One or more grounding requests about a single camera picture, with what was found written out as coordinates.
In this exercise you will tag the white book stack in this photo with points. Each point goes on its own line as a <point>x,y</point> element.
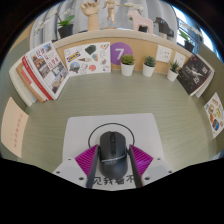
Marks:
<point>208,85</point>

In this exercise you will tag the grey curtain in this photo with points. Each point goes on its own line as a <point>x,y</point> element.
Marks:
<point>78,20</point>

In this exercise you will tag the purple round number sign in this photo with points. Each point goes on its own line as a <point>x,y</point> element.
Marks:
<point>120,50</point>

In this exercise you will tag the red-edged photo magazine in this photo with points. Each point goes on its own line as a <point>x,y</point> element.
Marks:
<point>48,68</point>

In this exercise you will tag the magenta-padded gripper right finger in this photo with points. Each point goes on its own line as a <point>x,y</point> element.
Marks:
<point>151,168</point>

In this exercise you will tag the beige card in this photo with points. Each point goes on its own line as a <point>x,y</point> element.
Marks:
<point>13,128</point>

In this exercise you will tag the window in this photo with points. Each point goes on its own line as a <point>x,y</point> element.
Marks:
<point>191,25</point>

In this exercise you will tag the small succulent in white pot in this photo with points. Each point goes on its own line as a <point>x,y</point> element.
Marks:
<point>127,69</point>
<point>172,75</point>
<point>148,70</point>

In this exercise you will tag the brown book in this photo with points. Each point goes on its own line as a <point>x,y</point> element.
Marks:
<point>31,87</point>

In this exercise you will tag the wooden desk shelf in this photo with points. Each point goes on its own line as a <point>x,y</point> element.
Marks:
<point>133,36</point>

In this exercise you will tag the black book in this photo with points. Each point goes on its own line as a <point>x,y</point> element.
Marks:
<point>195,75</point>

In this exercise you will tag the pink horse figure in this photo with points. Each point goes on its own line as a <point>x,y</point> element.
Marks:
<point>141,21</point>

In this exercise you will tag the white printed mouse pad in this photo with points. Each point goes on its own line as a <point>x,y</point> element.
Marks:
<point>80,130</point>

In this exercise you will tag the white wall socket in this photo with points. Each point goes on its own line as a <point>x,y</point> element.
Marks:
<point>180,58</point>
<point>164,54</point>

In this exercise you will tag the white orchid in black pot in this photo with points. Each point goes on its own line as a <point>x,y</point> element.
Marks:
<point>143,29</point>
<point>65,30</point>
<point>189,45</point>

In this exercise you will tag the grey-green desk partition panel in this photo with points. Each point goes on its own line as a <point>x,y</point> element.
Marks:
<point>6,76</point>
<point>213,66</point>

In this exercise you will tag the white sticker sheet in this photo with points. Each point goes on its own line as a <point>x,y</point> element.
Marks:
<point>87,59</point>

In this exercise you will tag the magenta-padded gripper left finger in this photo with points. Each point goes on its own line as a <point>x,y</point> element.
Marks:
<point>75,170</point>

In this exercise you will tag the wooden hand model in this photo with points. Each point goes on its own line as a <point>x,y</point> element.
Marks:
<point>92,16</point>

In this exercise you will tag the food picture card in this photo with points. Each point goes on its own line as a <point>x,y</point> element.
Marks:
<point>215,115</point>

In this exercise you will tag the black computer mouse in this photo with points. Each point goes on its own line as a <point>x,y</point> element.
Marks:
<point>113,155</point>

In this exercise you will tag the dark horse figure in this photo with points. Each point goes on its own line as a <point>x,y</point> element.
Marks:
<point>164,26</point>

